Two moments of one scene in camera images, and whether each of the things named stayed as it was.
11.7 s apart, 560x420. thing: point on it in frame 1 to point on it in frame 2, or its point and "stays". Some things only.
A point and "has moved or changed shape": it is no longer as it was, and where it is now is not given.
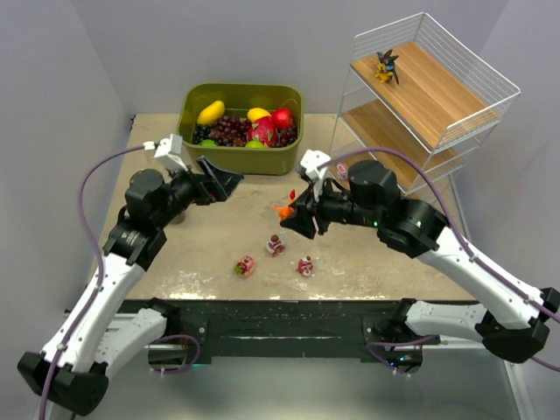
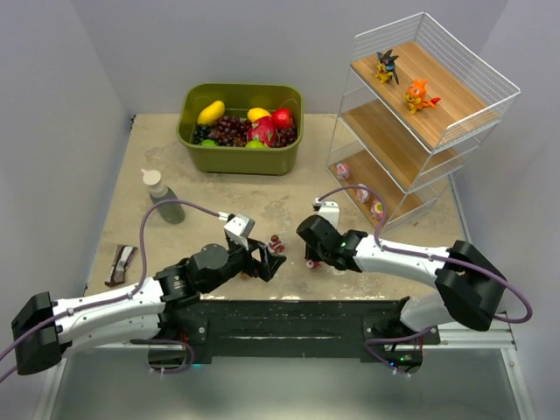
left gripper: [205, 188] to [252, 261]
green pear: [255, 143] stays
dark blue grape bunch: [200, 132] stays
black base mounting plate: [325, 328] stays
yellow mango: [211, 114] stays
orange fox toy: [287, 212] to [416, 96]
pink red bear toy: [305, 266] has moved or changed shape
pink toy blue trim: [343, 170] stays
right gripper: [316, 214] to [316, 252]
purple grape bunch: [230, 130] stays
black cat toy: [386, 69] stays
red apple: [283, 117] stays
